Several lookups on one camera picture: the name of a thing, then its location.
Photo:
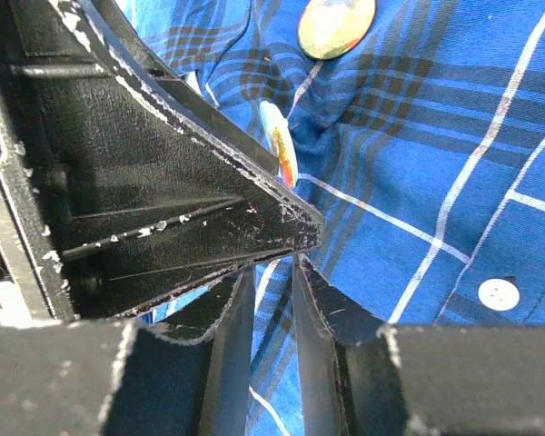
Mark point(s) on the landscape round brooch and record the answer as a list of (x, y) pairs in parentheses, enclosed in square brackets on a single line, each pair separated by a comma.
[(279, 140)]

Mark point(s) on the portrait round brooch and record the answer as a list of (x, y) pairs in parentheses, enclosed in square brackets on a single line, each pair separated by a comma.
[(329, 29)]

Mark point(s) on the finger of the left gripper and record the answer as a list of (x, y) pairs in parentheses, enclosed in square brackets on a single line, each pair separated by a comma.
[(143, 203), (192, 103)]

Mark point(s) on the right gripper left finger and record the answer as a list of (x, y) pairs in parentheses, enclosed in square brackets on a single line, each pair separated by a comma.
[(186, 375)]

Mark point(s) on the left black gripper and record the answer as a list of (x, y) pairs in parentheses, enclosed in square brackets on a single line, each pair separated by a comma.
[(25, 239)]

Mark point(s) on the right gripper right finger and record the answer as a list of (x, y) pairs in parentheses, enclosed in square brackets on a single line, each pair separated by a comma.
[(362, 376)]

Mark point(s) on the blue plaid button shirt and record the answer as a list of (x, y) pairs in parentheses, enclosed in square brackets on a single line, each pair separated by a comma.
[(423, 147)]

